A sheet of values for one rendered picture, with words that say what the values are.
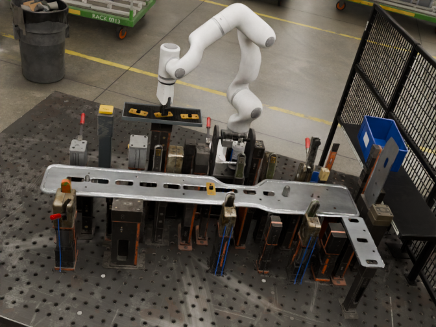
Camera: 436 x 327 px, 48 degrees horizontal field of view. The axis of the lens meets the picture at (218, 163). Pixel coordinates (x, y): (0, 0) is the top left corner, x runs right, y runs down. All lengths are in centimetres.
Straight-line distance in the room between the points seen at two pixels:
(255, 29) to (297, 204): 79
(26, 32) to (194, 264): 313
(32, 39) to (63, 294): 310
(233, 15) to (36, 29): 280
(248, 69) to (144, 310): 120
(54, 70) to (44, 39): 33
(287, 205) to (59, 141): 139
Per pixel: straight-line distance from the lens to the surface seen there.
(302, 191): 227
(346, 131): 279
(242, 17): 222
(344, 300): 225
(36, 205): 248
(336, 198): 230
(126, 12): 600
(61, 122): 308
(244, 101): 246
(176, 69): 208
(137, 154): 217
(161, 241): 228
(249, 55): 237
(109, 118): 230
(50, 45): 481
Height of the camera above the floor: 233
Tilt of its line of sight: 35 degrees down
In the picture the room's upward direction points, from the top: 11 degrees clockwise
